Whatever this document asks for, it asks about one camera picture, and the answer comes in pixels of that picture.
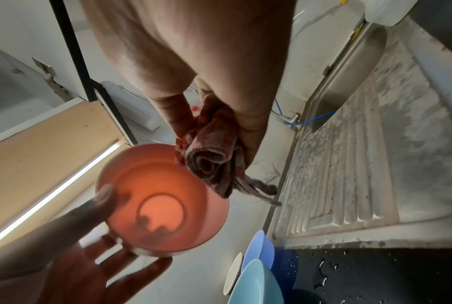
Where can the small cream bowl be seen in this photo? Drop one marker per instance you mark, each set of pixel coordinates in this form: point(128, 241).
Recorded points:
point(232, 274)

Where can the metal cabinet door hinge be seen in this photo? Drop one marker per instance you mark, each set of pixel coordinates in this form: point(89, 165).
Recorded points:
point(49, 77)

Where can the person's right hand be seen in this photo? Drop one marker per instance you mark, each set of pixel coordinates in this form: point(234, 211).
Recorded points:
point(196, 44)

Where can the red checkered cloth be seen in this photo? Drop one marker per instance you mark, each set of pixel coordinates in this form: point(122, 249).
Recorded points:
point(211, 148)

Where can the teal bowl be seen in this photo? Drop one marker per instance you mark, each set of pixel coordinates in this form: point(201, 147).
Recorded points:
point(259, 285)

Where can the small blue bowl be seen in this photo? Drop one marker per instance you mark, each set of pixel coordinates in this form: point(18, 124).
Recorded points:
point(259, 249)

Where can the steel faucet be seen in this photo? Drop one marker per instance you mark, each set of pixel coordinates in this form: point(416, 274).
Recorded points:
point(291, 118)

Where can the LED light strip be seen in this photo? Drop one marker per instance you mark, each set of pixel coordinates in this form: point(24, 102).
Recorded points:
point(53, 196)

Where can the steel sink with drainboard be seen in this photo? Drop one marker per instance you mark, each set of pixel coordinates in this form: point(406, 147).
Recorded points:
point(361, 163)

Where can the pink bowl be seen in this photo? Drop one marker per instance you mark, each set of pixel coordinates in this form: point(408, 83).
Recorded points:
point(158, 202)

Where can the person's left hand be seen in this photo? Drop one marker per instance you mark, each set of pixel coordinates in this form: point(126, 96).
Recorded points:
point(42, 267)

